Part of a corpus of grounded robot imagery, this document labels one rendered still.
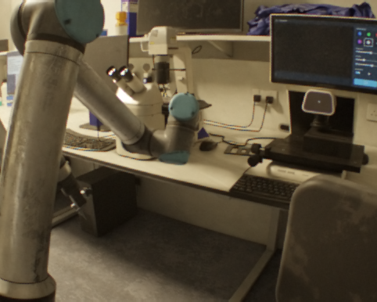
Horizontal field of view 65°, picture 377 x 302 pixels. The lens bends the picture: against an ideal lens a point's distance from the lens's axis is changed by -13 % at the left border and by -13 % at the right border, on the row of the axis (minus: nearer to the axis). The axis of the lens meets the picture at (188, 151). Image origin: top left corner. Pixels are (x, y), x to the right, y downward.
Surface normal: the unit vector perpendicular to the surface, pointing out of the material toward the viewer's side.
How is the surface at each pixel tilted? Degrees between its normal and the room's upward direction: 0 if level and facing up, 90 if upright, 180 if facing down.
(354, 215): 90
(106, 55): 86
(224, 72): 90
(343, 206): 90
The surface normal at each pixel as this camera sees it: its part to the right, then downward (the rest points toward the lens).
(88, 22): 0.90, 0.01
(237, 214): -0.53, 0.25
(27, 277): 0.62, 0.09
